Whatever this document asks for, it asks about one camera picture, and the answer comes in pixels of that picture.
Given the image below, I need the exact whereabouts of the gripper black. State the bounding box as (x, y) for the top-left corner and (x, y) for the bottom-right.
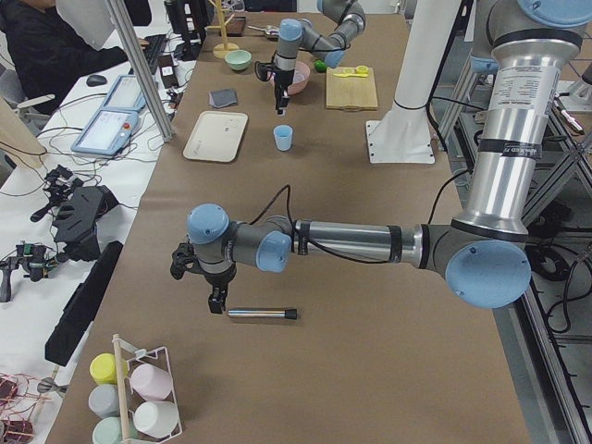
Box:
(203, 269), (234, 315)
(274, 69), (293, 115)

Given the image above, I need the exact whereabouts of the steel muddler black tip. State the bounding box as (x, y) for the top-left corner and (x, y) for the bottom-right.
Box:
(227, 307), (299, 321)

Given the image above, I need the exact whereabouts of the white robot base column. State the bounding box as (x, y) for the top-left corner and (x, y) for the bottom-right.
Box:
(366, 0), (462, 164)

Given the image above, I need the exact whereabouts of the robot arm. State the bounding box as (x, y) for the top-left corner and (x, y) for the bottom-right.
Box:
(170, 1), (591, 314)
(271, 0), (366, 116)

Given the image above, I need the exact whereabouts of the pink bowl of ice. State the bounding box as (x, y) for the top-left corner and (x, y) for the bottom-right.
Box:
(288, 60), (311, 96)

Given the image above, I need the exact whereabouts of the light blue plastic cup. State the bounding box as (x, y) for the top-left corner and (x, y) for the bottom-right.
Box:
(273, 125), (293, 152)

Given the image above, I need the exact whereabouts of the steel ice scoop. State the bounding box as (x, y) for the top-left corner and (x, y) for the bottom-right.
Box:
(247, 25), (279, 40)

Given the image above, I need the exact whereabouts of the pink cup in rack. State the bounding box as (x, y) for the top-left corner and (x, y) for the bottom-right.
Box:
(129, 364), (173, 401)

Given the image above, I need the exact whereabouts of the yellow cup in rack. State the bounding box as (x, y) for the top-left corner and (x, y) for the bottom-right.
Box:
(89, 352), (117, 385)

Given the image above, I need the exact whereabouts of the white cup in rack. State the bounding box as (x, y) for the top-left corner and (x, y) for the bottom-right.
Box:
(133, 401), (179, 438)

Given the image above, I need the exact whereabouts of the grey cup in rack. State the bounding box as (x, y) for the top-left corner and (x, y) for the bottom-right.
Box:
(88, 384), (120, 419)

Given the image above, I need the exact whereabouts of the mint cup in rack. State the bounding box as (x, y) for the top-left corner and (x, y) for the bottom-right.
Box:
(92, 417), (123, 444)

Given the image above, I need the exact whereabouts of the green lime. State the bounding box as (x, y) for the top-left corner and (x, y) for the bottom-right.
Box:
(314, 59), (327, 73)

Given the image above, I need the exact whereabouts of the yellow plastic knife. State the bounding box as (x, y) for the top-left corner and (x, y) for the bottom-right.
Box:
(332, 68), (369, 78)

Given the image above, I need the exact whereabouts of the mint green bowl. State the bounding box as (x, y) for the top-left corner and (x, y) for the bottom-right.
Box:
(224, 49), (253, 72)

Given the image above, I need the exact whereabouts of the grey folded cloth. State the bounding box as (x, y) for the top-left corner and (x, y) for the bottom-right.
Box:
(209, 89), (238, 109)

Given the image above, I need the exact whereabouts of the bamboo cutting board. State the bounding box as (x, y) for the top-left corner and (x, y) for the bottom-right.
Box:
(326, 67), (378, 111)

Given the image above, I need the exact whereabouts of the cream rabbit tray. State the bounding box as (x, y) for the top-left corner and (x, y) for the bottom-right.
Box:
(183, 111), (248, 163)

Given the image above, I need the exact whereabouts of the dark wooden glass tray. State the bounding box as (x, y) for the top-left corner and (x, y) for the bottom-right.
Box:
(226, 17), (247, 37)

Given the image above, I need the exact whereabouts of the black monitor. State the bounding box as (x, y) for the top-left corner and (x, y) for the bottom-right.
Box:
(164, 0), (209, 61)

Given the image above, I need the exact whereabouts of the black keyboard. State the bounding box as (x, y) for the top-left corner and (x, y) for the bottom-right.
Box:
(142, 34), (167, 75)

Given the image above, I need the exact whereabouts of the black long bar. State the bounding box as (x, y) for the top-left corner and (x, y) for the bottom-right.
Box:
(44, 240), (123, 366)

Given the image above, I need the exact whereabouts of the teach pendant far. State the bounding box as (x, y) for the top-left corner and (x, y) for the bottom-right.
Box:
(103, 74), (146, 111)

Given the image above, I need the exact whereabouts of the teach pendant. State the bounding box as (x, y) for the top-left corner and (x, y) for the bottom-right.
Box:
(103, 74), (146, 111)
(71, 108), (139, 156)

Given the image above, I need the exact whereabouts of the black gripper stand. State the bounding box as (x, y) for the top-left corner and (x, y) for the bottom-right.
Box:
(30, 165), (119, 262)

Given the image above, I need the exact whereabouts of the teach pendant near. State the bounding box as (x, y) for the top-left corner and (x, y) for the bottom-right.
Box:
(71, 108), (139, 156)

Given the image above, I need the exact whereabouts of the black computer mouse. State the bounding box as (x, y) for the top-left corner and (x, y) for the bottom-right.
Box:
(86, 74), (107, 87)

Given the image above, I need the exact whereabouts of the white wire cup rack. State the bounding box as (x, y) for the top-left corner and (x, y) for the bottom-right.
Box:
(112, 334), (183, 443)

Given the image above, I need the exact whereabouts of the aluminium frame post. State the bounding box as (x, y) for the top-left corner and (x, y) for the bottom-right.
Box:
(105, 0), (174, 142)

